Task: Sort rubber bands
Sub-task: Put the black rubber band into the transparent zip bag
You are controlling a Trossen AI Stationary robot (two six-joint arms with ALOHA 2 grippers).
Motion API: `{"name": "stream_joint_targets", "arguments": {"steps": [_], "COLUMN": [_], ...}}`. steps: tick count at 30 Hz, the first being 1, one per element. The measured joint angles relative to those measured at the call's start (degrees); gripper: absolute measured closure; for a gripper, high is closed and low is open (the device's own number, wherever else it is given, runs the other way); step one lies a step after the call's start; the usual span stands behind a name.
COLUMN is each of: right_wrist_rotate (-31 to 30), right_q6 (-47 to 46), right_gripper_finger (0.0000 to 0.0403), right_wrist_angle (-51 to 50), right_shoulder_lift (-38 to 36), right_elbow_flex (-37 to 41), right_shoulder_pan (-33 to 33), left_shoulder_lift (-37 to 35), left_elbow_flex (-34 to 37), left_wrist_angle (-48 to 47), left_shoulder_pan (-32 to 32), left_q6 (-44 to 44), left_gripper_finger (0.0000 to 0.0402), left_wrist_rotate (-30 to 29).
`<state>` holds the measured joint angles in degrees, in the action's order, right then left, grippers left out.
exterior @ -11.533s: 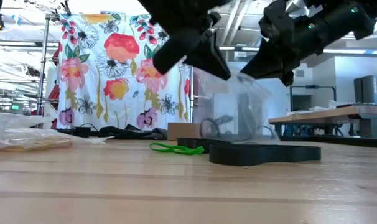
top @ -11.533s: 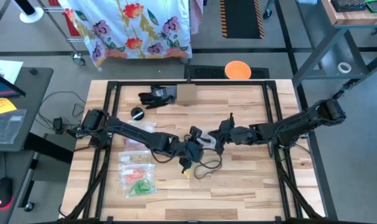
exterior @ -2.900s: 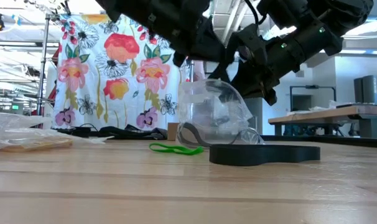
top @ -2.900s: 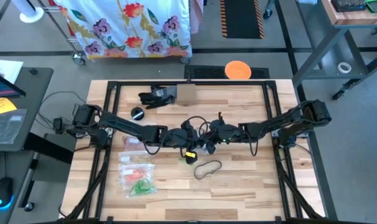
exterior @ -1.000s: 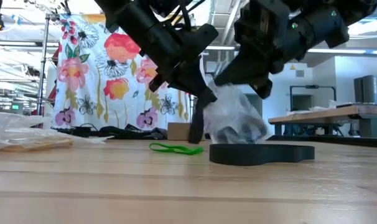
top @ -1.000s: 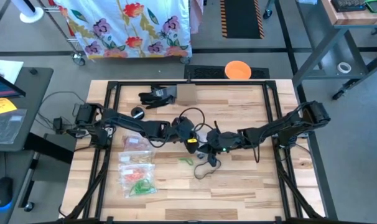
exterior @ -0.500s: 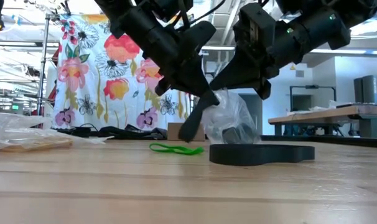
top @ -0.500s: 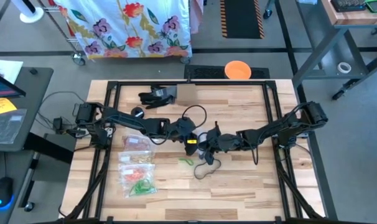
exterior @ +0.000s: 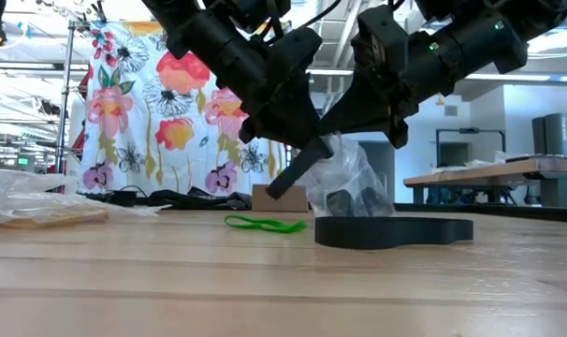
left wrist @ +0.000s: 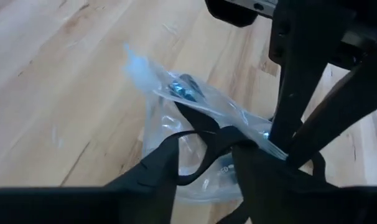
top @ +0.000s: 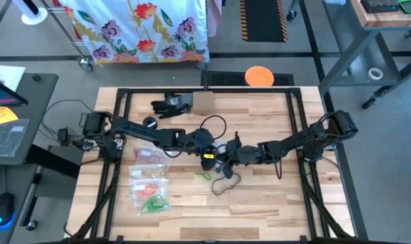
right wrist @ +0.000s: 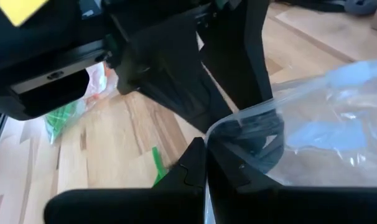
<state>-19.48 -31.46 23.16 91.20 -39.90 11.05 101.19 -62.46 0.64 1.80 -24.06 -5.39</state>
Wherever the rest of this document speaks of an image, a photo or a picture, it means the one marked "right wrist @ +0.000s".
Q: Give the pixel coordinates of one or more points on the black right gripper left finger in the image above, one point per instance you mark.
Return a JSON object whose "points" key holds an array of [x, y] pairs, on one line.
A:
{"points": [[129, 207]]}

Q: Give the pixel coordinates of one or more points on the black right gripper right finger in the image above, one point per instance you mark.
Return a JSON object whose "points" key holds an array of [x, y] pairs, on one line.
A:
{"points": [[285, 207]]}

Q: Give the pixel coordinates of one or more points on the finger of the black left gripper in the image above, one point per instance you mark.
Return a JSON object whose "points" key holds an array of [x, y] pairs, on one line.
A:
{"points": [[176, 77], [238, 56]]}

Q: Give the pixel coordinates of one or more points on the wide black rubber band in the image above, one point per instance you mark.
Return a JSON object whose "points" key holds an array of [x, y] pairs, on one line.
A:
{"points": [[250, 124]]}

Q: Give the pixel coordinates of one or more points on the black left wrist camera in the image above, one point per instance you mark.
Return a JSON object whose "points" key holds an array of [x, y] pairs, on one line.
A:
{"points": [[36, 37]]}

